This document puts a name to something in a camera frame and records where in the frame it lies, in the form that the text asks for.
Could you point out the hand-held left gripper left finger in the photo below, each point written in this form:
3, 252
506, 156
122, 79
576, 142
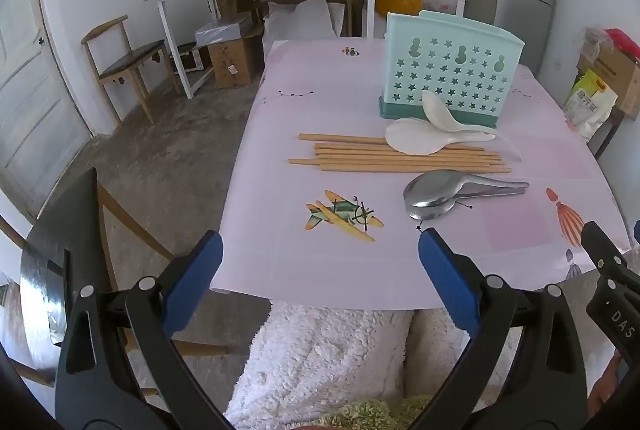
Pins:
192, 282

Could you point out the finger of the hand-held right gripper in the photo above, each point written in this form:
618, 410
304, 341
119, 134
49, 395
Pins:
602, 250

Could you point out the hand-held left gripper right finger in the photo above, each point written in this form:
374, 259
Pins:
450, 282

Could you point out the metal spoon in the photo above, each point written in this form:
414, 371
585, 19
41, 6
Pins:
432, 211
435, 187

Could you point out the white plastic rice spoon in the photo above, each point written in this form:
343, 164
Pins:
415, 138
442, 113

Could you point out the bundle of wooden chopsticks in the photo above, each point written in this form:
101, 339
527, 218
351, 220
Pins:
360, 158

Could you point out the teal star-cutout utensil holder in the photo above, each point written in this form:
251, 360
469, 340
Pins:
450, 55

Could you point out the person's right hand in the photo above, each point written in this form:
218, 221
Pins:
607, 382

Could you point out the dark seat wooden chair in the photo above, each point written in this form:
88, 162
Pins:
55, 250

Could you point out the white fleece clothing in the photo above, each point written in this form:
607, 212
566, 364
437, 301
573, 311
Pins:
325, 355

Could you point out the white yellow rice bag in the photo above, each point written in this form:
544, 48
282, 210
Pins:
590, 103

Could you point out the green fleece clothing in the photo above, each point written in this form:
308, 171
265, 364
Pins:
375, 415

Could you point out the large cardboard box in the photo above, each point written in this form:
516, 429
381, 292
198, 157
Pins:
617, 78

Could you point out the pink printed tablecloth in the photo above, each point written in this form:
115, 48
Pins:
310, 120

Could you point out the red cloth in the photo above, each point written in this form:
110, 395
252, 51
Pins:
622, 41

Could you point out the brown cardboard box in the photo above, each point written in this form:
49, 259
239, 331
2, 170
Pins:
235, 60

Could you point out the small wooden chair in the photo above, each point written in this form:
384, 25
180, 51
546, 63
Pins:
127, 63

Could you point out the white panelled door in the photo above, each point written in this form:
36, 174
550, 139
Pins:
35, 100

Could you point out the white flat box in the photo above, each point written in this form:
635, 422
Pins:
222, 29

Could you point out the white sack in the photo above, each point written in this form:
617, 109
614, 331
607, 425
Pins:
300, 18

